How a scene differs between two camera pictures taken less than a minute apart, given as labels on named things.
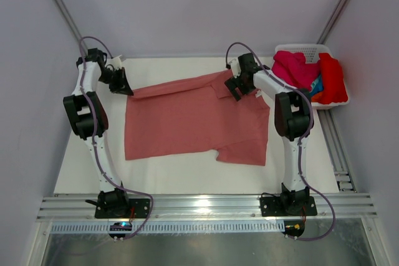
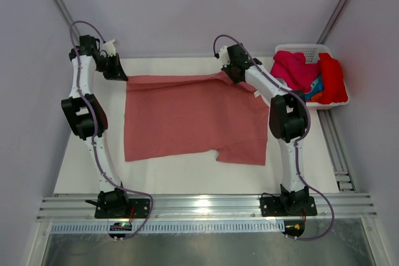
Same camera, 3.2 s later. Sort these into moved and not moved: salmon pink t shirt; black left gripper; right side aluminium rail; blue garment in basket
Moved: black left gripper
Not moved: right side aluminium rail; salmon pink t shirt; blue garment in basket
